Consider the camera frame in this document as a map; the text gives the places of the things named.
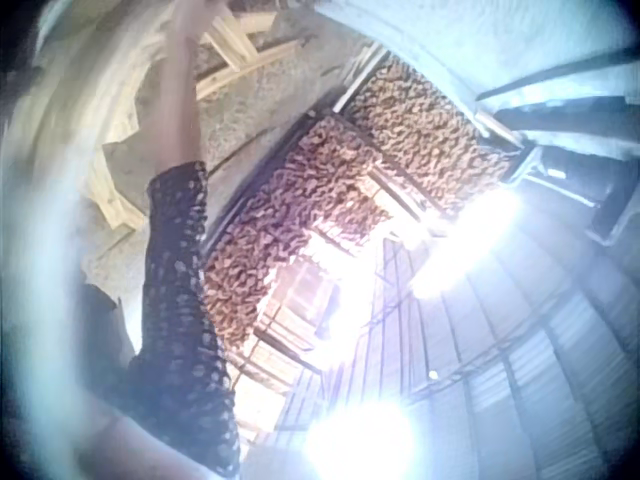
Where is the person's right hand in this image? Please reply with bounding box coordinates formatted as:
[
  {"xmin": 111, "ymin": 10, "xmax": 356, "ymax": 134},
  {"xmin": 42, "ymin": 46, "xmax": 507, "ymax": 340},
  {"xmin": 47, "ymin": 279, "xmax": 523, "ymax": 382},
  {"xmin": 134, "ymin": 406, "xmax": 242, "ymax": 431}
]
[{"xmin": 167, "ymin": 0, "xmax": 235, "ymax": 39}]

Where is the dark metal beam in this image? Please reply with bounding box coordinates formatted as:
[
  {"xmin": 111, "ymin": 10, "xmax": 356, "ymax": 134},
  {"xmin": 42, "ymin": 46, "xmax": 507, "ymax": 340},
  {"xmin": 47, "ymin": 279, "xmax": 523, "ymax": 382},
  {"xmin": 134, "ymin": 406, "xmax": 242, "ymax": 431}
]
[{"xmin": 474, "ymin": 47, "xmax": 640, "ymax": 103}]

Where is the light wooden frame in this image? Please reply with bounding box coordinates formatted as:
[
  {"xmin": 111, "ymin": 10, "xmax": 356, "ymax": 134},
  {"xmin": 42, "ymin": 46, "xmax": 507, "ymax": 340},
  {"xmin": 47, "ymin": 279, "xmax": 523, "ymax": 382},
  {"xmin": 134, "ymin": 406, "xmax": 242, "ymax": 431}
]
[
  {"xmin": 83, "ymin": 69, "xmax": 153, "ymax": 234},
  {"xmin": 192, "ymin": 9, "xmax": 304, "ymax": 102}
]

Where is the wire cage of brown wood pieces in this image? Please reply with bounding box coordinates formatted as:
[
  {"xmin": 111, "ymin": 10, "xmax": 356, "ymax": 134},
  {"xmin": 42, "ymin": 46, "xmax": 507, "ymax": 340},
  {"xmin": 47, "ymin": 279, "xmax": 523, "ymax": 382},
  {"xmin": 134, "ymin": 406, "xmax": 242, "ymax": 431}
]
[
  {"xmin": 201, "ymin": 112, "xmax": 397, "ymax": 353},
  {"xmin": 331, "ymin": 49, "xmax": 524, "ymax": 222}
]

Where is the dark metal machine frame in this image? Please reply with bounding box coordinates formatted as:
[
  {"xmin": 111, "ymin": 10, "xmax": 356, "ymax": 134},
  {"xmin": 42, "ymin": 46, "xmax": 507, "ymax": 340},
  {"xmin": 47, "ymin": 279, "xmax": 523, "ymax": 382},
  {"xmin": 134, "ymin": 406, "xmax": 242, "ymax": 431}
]
[{"xmin": 509, "ymin": 143, "xmax": 632, "ymax": 247}]

